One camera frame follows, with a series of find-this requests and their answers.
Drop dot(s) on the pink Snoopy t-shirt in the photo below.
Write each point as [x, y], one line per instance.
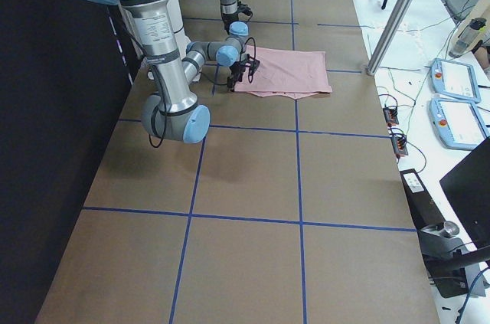
[292, 74]

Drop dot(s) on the clear water bottle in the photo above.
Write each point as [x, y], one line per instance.
[467, 36]

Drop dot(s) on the black box with label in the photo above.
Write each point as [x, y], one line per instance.
[423, 208]

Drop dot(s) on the lower teach pendant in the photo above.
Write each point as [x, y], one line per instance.
[457, 123]

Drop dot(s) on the upper orange connector board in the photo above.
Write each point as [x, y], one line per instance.
[391, 115]

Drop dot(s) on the orange connector board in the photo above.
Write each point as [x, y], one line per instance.
[391, 115]
[399, 142]

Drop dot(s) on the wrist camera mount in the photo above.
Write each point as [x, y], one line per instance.
[244, 9]
[249, 65]

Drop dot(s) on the black clamp with metal knob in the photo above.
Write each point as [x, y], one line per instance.
[452, 267]

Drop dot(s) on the aluminium frame post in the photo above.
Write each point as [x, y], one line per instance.
[389, 32]

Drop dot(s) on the black monitor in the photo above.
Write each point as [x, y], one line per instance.
[466, 188]

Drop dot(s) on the lower orange connector board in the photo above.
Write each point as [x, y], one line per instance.
[399, 142]

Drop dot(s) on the teach pendant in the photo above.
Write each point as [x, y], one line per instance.
[457, 123]
[455, 80]

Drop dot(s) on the upper teach pendant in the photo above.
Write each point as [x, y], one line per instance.
[455, 80]

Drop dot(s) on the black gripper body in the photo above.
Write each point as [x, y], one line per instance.
[236, 70]
[238, 7]

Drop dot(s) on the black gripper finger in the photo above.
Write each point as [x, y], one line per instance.
[231, 83]

